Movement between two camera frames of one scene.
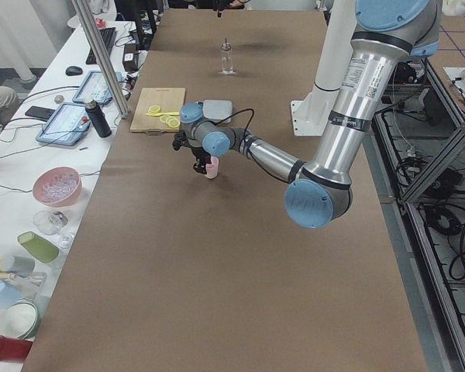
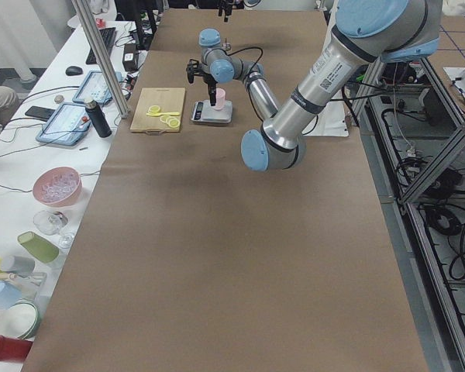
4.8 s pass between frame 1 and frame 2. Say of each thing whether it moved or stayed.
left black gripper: moved
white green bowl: stayed
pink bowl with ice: stayed
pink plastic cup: moved
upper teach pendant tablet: stayed
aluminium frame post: stayed
